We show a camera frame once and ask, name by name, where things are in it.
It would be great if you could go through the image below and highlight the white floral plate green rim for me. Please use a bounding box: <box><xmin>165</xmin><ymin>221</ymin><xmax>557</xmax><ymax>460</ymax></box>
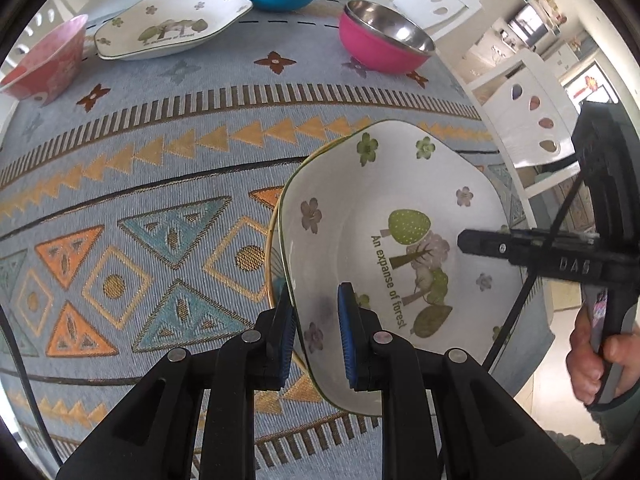
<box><xmin>277</xmin><ymin>120</ymin><xmax>543</xmax><ymax>417</ymax></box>
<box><xmin>94</xmin><ymin>0</ymin><xmax>254</xmax><ymax>61</ymax></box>

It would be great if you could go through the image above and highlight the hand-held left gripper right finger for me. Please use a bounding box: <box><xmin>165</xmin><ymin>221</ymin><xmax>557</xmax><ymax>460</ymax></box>
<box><xmin>337</xmin><ymin>282</ymin><xmax>576</xmax><ymax>480</ymax></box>

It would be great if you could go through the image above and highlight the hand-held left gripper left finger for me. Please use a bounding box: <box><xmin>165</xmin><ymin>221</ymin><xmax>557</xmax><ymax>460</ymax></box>
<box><xmin>55</xmin><ymin>282</ymin><xmax>301</xmax><ymax>480</ymax></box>

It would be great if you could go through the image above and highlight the blue patterned tablecloth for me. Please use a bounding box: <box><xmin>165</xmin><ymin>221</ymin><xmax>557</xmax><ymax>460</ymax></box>
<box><xmin>0</xmin><ymin>0</ymin><xmax>556</xmax><ymax>480</ymax></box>

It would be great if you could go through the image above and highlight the colourful wall picture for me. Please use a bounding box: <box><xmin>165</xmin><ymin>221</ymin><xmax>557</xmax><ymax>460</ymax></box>
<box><xmin>570</xmin><ymin>62</ymin><xmax>618</xmax><ymax>106</ymax></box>

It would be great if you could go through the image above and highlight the white chair with cutouts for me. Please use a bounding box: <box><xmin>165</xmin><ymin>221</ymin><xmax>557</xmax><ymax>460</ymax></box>
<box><xmin>2</xmin><ymin>0</ymin><xmax>66</xmax><ymax>68</ymax></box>
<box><xmin>462</xmin><ymin>50</ymin><xmax>583</xmax><ymax>198</ymax></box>
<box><xmin>382</xmin><ymin>0</ymin><xmax>483</xmax><ymax>41</ymax></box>

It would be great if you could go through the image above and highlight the person's dark clothing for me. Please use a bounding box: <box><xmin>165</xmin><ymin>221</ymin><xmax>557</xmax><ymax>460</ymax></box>
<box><xmin>542</xmin><ymin>402</ymin><xmax>636</xmax><ymax>480</ymax></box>

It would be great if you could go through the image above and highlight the pink steel bowl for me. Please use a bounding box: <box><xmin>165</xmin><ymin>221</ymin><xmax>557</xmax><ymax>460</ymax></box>
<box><xmin>338</xmin><ymin>0</ymin><xmax>437</xmax><ymax>75</ymax></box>

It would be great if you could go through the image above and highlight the pink patterned bowl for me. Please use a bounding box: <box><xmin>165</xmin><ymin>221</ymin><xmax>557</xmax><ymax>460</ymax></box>
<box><xmin>0</xmin><ymin>14</ymin><xmax>90</xmax><ymax>107</ymax></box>

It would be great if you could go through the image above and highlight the person's right hand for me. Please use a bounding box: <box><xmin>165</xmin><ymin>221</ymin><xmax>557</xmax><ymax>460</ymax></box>
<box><xmin>567</xmin><ymin>305</ymin><xmax>640</xmax><ymax>406</ymax></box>

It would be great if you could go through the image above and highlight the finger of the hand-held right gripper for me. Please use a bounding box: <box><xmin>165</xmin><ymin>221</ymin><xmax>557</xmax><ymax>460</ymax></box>
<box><xmin>457</xmin><ymin>227</ymin><xmax>556</xmax><ymax>267</ymax></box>

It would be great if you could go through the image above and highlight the white plate yellow rim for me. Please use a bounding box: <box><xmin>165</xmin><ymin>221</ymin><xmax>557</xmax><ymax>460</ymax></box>
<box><xmin>265</xmin><ymin>121</ymin><xmax>386</xmax><ymax>376</ymax></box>

